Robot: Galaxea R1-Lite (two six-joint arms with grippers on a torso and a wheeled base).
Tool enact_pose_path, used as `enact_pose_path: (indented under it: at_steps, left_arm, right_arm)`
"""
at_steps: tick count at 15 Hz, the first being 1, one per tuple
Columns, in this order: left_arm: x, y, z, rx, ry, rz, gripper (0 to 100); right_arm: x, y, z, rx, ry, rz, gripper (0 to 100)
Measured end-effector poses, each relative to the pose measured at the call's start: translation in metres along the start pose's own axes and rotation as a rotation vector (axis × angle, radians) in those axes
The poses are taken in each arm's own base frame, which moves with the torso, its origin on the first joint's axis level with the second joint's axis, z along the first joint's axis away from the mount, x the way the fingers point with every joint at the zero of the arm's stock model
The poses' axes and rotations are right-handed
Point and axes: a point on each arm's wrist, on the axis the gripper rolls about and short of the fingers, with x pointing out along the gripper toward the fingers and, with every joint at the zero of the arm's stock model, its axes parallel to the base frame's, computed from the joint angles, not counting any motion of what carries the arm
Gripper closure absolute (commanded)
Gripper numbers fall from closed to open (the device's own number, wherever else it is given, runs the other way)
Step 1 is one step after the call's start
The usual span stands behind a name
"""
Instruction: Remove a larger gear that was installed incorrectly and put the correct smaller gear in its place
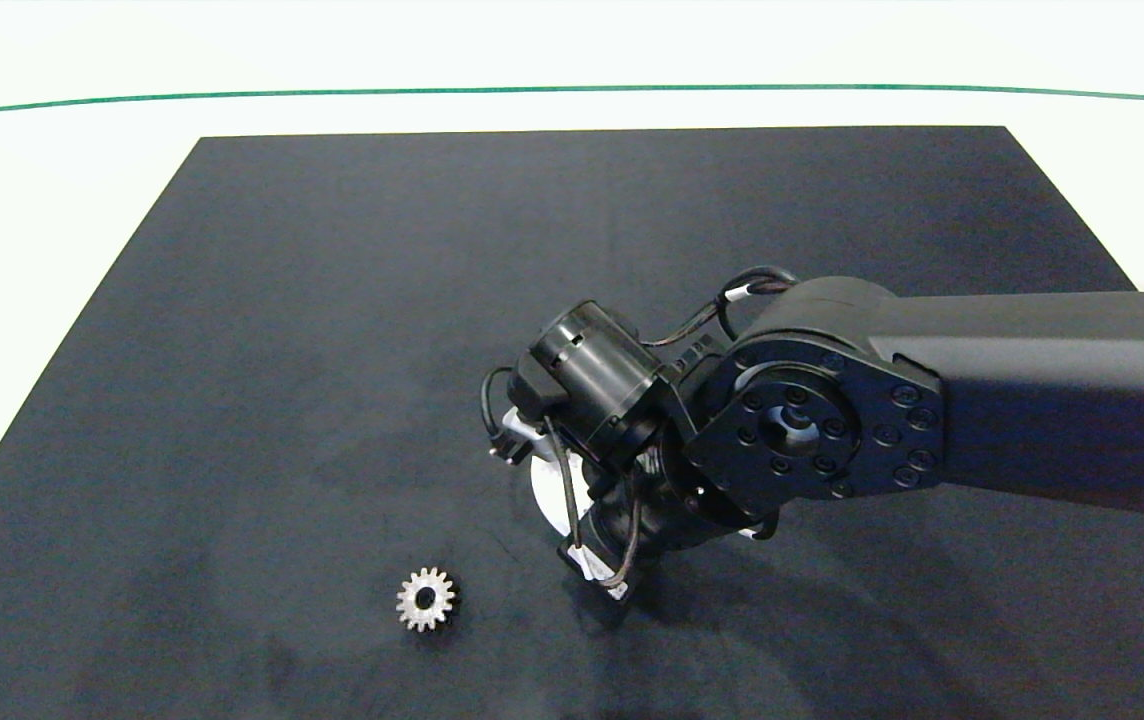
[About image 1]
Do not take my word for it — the round white pin plate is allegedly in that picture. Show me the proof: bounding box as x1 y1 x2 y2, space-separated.
500 404 779 542

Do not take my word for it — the small steel gear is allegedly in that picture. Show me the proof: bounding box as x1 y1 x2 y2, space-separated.
395 567 458 634

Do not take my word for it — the green tape line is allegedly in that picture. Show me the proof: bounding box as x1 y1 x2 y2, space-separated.
0 83 1144 120

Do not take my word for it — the thin black cable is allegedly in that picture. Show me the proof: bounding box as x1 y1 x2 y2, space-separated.
541 414 585 553

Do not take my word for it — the black cable with white tag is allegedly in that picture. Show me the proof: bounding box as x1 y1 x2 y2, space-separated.
644 265 799 349

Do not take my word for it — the black cable loop with plug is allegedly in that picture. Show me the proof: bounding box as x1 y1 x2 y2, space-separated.
479 365 535 467

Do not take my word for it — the dark rubber mat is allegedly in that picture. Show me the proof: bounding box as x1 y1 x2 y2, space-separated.
0 125 1144 720

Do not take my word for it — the boxy black wrist camera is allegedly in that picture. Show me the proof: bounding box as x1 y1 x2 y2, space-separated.
558 533 635 603

